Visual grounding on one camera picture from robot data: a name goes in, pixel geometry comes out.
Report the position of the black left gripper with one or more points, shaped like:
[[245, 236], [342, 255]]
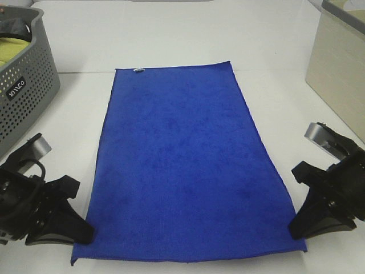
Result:
[[39, 212]]

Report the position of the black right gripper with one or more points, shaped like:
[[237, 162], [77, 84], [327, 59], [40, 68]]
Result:
[[335, 197]]

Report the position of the blue microfiber towel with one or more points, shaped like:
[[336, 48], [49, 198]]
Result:
[[182, 173]]

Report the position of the beige storage bin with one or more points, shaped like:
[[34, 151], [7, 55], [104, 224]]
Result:
[[336, 66]]

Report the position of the grey perforated laundry basket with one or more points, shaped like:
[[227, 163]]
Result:
[[29, 81]]

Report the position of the yellow-green towel in basket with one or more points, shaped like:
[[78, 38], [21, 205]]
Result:
[[10, 48]]

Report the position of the black towel in basket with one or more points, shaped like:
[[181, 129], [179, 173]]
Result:
[[16, 28]]

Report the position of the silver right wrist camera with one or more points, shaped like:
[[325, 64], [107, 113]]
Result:
[[317, 134]]

